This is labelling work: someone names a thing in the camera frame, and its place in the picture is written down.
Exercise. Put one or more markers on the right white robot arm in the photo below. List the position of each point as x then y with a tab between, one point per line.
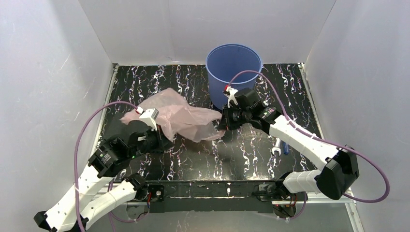
336	168

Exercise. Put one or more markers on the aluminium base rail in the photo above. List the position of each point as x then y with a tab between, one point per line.
211	196

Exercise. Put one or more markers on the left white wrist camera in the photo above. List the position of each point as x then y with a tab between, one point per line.
148	116

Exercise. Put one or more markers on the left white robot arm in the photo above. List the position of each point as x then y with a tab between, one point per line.
79	208

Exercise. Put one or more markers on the black rectangular block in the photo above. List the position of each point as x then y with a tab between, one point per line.
114	128

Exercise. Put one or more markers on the silver open-end wrench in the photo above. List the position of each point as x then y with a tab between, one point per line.
276	150

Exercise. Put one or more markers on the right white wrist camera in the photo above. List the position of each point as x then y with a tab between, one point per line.
230	93

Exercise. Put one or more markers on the blue handled screwdriver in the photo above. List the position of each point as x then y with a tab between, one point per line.
285	147

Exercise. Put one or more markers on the pink plastic trash bag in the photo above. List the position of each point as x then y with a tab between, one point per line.
176	116

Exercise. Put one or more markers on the blue plastic trash bin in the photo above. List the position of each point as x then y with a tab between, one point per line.
223	63

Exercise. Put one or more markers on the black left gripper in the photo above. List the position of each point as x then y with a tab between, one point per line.
163	140

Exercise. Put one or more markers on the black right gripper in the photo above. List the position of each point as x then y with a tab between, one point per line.
226	119

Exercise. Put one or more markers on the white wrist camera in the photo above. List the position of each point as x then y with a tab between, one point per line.
148	116
230	93

